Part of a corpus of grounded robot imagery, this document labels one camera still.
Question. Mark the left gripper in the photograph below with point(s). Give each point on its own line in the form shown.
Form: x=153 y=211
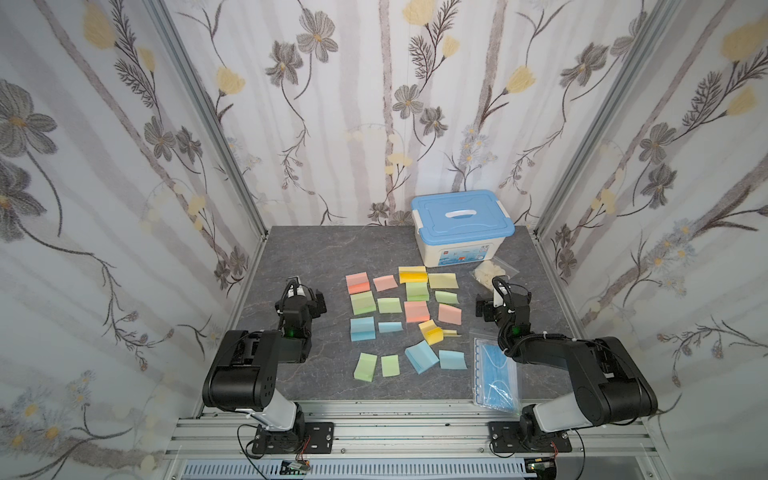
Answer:
x=315 y=306

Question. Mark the torn pink memo page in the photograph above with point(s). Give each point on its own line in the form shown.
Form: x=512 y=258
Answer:
x=449 y=314

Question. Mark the torn green memo page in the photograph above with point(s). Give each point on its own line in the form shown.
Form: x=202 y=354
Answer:
x=446 y=297

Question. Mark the torn yellow memo page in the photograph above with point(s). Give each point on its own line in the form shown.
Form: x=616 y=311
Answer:
x=442 y=281

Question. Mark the torn blue memo page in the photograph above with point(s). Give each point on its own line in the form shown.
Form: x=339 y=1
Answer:
x=452 y=360

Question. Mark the pink memo pad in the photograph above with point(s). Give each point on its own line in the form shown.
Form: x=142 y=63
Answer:
x=357 y=283
x=416 y=311

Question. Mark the yellow memo pad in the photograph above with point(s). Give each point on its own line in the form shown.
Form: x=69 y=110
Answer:
x=431 y=332
x=412 y=274

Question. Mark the blue memo pad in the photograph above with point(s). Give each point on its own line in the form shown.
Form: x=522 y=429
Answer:
x=421 y=356
x=362 y=329

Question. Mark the small green memo pad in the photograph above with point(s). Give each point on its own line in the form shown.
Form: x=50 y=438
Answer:
x=365 y=368

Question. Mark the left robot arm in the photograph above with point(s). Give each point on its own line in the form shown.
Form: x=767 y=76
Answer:
x=243 y=377

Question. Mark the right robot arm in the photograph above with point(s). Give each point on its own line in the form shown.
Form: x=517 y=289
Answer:
x=607 y=385

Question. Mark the bag of blue face masks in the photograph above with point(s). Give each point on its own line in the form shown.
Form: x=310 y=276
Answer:
x=495 y=379

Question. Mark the white storage box blue lid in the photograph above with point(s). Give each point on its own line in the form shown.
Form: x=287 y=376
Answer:
x=459 y=227

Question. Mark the small circuit board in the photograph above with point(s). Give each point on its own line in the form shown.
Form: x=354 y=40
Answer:
x=294 y=467

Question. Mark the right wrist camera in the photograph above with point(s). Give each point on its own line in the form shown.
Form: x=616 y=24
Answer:
x=499 y=286

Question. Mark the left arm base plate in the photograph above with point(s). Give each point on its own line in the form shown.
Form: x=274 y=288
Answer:
x=304 y=438

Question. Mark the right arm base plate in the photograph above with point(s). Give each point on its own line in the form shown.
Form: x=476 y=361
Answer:
x=510 y=437

